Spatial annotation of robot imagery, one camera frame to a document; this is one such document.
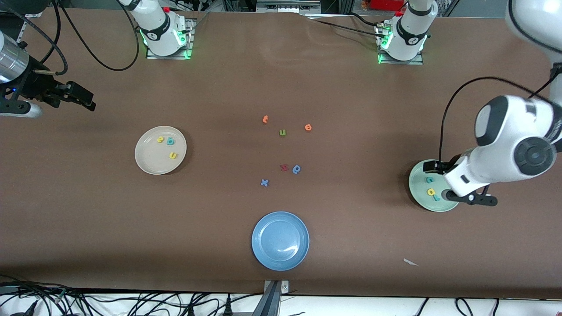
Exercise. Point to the yellow letter p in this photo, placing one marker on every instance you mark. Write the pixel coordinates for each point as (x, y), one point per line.
(431, 191)

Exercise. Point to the black power plug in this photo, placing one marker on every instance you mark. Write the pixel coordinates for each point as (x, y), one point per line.
(228, 307)

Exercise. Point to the blue plate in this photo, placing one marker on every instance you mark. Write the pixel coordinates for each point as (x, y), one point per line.
(280, 241)

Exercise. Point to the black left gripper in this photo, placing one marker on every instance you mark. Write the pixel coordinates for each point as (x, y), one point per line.
(448, 167)

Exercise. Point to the red box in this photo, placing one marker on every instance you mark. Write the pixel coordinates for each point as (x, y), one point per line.
(386, 4)

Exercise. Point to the blue letter q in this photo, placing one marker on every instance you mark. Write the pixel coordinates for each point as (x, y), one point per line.
(297, 169)

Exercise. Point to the teal letter b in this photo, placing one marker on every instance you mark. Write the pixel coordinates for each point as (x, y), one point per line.
(170, 141)

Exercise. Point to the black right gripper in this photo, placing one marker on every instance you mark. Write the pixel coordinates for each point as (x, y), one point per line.
(36, 86)

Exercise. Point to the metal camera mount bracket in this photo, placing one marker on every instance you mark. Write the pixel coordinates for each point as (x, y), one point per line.
(273, 298)

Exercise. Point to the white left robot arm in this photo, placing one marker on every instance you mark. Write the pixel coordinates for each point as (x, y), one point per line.
(505, 145)

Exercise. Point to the white paper scrap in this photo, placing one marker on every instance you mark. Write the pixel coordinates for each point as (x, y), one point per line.
(410, 262)

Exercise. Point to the yellow letter u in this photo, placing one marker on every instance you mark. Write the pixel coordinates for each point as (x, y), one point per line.
(174, 155)

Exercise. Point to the green plate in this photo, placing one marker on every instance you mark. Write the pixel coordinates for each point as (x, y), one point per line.
(417, 189)

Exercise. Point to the aluminium frame bar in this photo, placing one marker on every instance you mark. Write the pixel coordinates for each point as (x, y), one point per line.
(287, 5)

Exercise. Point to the beige brown plate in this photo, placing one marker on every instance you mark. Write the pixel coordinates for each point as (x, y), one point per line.
(153, 160)

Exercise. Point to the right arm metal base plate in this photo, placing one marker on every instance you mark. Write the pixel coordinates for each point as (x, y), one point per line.
(189, 44)

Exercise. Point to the metal table corner bracket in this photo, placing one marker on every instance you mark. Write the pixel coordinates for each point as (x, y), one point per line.
(27, 16)

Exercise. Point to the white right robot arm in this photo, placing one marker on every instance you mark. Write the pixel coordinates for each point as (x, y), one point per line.
(160, 30)

